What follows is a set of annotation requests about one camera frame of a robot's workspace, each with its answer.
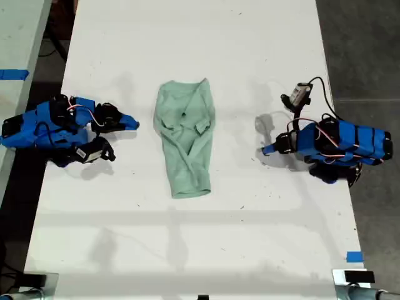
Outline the black camera box with label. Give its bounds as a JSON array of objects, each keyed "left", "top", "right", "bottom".
[{"left": 74, "top": 136, "right": 117, "bottom": 164}]

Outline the black floor cable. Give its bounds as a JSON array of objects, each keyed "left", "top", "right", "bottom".
[{"left": 37, "top": 29, "right": 69, "bottom": 59}]

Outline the short blue tape piece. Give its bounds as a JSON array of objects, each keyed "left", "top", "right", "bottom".
[{"left": 346, "top": 250, "right": 364, "bottom": 264}]

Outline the grey metal pipe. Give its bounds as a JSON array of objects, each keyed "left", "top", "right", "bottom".
[
  {"left": 345, "top": 283, "right": 400, "bottom": 300},
  {"left": 0, "top": 287, "right": 43, "bottom": 300}
]

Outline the pale green T-shirt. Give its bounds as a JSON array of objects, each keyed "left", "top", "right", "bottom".
[{"left": 152, "top": 77, "right": 217, "bottom": 199}]

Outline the black cable bundle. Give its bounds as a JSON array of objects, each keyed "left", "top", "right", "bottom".
[{"left": 0, "top": 264, "right": 24, "bottom": 293}]

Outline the grey camera box on stalk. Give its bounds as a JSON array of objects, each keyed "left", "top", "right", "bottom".
[{"left": 280, "top": 82, "right": 314, "bottom": 119}]

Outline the black camera cable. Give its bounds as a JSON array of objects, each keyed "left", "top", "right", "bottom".
[{"left": 307, "top": 76, "right": 340, "bottom": 121}]

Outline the white side table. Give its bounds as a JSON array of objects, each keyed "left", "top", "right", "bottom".
[{"left": 0, "top": 0, "right": 53, "bottom": 196}]

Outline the long blue tape strip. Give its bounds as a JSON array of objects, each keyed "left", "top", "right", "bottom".
[{"left": 0, "top": 69, "right": 30, "bottom": 82}]

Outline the small black box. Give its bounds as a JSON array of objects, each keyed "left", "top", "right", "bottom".
[
  {"left": 344, "top": 270, "right": 376, "bottom": 284},
  {"left": 21, "top": 272, "right": 48, "bottom": 287}
]

